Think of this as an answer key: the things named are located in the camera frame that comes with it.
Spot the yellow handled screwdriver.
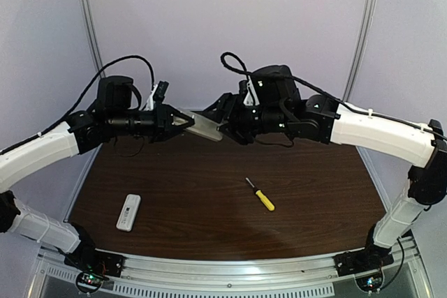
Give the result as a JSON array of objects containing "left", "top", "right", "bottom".
[{"left": 245, "top": 177, "right": 275, "bottom": 211}]

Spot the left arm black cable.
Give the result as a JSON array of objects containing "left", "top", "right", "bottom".
[{"left": 0, "top": 55, "right": 156, "bottom": 156}]

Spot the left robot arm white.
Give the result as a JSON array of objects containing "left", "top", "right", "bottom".
[{"left": 1, "top": 75, "right": 194, "bottom": 254}]

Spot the right aluminium frame post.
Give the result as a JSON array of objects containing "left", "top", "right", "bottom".
[{"left": 342, "top": 0, "right": 377, "bottom": 102}]

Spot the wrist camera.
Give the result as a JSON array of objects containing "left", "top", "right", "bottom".
[
  {"left": 239, "top": 80, "right": 254, "bottom": 106},
  {"left": 152, "top": 81, "right": 169, "bottom": 102}
]

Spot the left aluminium frame post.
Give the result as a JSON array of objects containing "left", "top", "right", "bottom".
[{"left": 80, "top": 0, "right": 103, "bottom": 70}]

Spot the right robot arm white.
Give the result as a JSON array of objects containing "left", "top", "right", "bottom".
[{"left": 203, "top": 65, "right": 446, "bottom": 254}]

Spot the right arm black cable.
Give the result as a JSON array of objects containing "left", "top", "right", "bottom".
[{"left": 219, "top": 52, "right": 447, "bottom": 138}]

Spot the aluminium front rail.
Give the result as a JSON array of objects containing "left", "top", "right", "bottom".
[{"left": 25, "top": 241, "right": 434, "bottom": 297}]

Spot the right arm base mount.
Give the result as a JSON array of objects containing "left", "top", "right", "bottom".
[{"left": 333, "top": 246, "right": 394, "bottom": 276}]

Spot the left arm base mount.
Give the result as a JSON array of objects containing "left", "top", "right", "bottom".
[{"left": 64, "top": 250, "right": 125, "bottom": 278}]

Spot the white remote control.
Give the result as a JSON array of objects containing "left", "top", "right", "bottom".
[{"left": 116, "top": 194, "right": 141, "bottom": 232}]

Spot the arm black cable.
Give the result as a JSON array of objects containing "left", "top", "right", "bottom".
[
  {"left": 219, "top": 52, "right": 447, "bottom": 138},
  {"left": 0, "top": 55, "right": 156, "bottom": 156}
]

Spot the grey remote control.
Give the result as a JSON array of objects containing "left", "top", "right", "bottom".
[{"left": 179, "top": 109, "right": 223, "bottom": 142}]

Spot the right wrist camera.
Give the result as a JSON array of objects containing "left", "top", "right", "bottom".
[{"left": 239, "top": 80, "right": 254, "bottom": 106}]

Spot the aluminium frame post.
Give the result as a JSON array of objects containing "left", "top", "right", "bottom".
[
  {"left": 342, "top": 0, "right": 377, "bottom": 102},
  {"left": 80, "top": 0, "right": 103, "bottom": 70}
]

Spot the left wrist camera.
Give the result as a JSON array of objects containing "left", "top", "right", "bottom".
[{"left": 152, "top": 81, "right": 169, "bottom": 102}]

